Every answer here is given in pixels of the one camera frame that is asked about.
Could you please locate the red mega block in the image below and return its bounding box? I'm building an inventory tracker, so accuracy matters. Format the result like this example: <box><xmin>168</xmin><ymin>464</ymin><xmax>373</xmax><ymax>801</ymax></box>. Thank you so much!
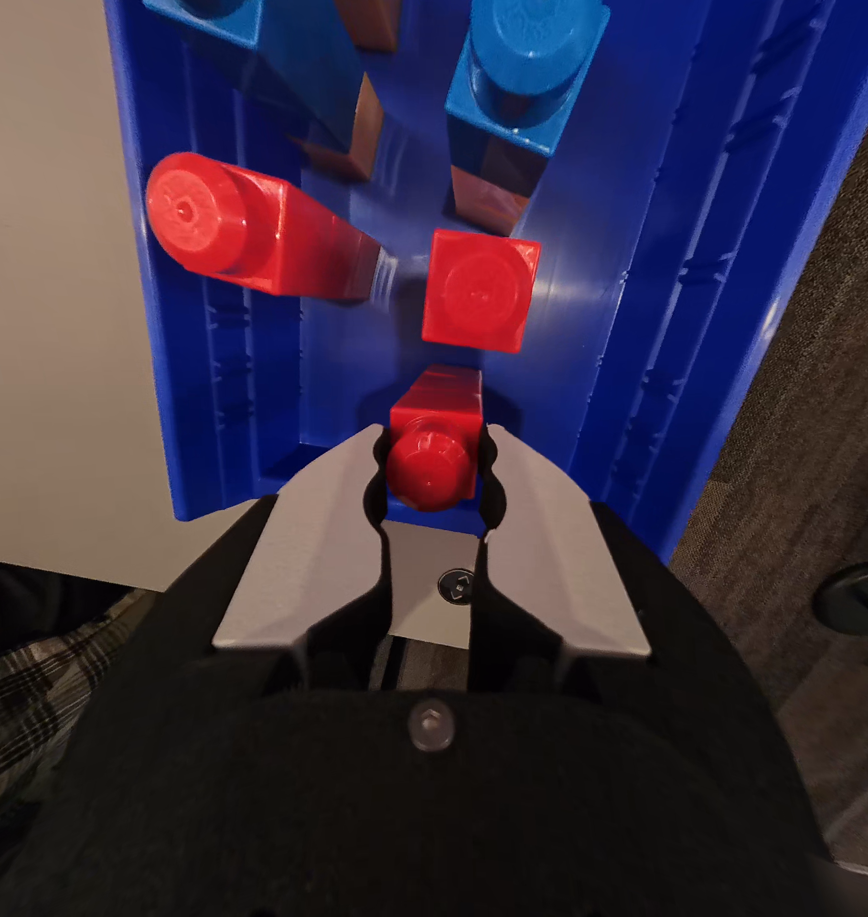
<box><xmin>146</xmin><ymin>152</ymin><xmax>386</xmax><ymax>302</ymax></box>
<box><xmin>421</xmin><ymin>228</ymin><xmax>543</xmax><ymax>356</ymax></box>
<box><xmin>385</xmin><ymin>364</ymin><xmax>486</xmax><ymax>512</ymax></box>

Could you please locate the blue plastic bin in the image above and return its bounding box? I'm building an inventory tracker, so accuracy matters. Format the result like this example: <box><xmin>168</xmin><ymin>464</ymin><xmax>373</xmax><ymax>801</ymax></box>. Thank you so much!
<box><xmin>103</xmin><ymin>0</ymin><xmax>868</xmax><ymax>567</ymax></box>

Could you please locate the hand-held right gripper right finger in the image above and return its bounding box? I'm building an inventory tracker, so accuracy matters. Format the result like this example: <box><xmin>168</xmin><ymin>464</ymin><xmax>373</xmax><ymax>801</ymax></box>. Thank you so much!
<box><xmin>470</xmin><ymin>421</ymin><xmax>653</xmax><ymax>692</ymax></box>

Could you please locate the black chair base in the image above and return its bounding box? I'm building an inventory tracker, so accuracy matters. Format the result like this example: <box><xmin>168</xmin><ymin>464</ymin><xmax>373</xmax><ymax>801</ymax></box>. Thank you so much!
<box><xmin>814</xmin><ymin>561</ymin><xmax>868</xmax><ymax>637</ymax></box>

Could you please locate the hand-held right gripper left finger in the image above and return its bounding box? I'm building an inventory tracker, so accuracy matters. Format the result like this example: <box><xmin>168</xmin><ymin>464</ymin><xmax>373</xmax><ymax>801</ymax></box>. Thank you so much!
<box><xmin>210</xmin><ymin>423</ymin><xmax>394</xmax><ymax>690</ymax></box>

